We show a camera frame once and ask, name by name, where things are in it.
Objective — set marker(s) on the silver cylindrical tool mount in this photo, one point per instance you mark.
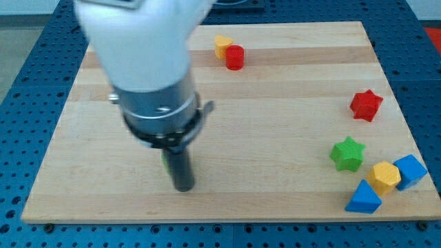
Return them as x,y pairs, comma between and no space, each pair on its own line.
167,118

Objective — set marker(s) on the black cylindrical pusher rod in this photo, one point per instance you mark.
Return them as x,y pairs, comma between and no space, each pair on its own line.
179,168

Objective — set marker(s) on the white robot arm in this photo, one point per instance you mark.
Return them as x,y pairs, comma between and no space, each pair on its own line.
142,46

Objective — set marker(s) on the red cylinder block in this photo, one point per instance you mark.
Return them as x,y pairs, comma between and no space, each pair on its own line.
234,57

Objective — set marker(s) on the yellow heart block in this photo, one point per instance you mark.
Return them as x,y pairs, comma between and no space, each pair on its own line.
221,43

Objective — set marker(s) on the wooden board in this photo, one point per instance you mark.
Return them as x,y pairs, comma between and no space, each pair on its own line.
263,154

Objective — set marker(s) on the green star block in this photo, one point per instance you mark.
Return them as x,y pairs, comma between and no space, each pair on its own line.
348,155

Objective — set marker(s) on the blue triangle block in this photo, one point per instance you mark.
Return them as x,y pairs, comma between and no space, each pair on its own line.
364,199

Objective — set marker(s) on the red star block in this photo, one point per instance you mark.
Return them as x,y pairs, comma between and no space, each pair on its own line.
365,105

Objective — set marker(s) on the yellow hexagon block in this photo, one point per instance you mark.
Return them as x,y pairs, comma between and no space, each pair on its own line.
383,178

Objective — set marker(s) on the blue cube block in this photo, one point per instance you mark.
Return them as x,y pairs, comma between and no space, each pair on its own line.
412,171

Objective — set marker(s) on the red object at edge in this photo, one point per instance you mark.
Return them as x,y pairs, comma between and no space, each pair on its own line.
435,36

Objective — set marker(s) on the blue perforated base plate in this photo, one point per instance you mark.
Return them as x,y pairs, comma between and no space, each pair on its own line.
34,102

